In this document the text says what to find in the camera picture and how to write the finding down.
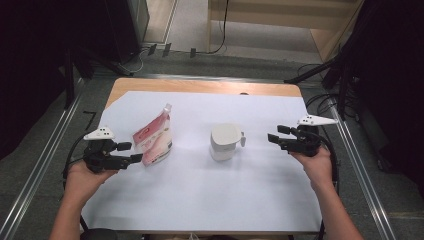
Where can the red and white spout pouch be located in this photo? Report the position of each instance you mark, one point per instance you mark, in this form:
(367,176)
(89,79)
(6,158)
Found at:
(155,140)

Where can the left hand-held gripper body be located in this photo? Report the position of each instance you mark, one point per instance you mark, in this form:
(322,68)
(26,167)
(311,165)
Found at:
(100,156)

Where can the metal floor rail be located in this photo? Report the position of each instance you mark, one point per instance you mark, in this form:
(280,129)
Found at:
(40,163)
(366,183)

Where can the person's left hand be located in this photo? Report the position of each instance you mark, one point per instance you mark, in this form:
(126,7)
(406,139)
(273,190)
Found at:
(81,181)

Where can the white lidded jar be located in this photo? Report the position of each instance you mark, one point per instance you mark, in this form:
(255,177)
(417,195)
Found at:
(225,136)

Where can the black floor bracket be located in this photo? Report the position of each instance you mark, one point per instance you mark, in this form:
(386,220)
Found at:
(167,49)
(152,49)
(193,52)

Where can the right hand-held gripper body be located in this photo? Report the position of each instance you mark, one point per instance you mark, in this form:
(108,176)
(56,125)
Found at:
(306,143)

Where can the black metal stand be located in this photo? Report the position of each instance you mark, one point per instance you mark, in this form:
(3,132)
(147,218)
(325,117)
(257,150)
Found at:
(69,83)

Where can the dark cabinet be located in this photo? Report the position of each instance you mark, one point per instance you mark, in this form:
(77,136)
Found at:
(123,26)

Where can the black tripod stand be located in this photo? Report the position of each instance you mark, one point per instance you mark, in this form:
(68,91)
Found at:
(313,70)

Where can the light wooden shelf unit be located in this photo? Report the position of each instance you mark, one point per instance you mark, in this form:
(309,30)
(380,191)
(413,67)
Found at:
(266,13)

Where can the person's right hand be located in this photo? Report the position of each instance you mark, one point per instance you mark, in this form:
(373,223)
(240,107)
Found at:
(320,170)

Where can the dark curtain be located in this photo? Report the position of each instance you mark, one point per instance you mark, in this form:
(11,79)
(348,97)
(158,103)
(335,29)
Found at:
(393,83)
(30,66)

